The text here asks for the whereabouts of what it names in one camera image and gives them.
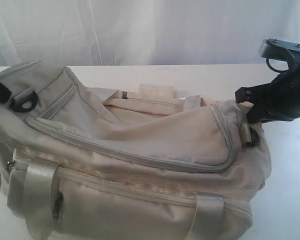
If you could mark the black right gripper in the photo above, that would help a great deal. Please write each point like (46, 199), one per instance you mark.
(278, 100)

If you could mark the beige fabric duffel bag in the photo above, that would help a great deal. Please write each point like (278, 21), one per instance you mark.
(89, 163)

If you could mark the white curtain backdrop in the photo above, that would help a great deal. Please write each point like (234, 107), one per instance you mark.
(143, 32)

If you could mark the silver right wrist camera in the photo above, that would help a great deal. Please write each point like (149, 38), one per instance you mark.
(279, 50)

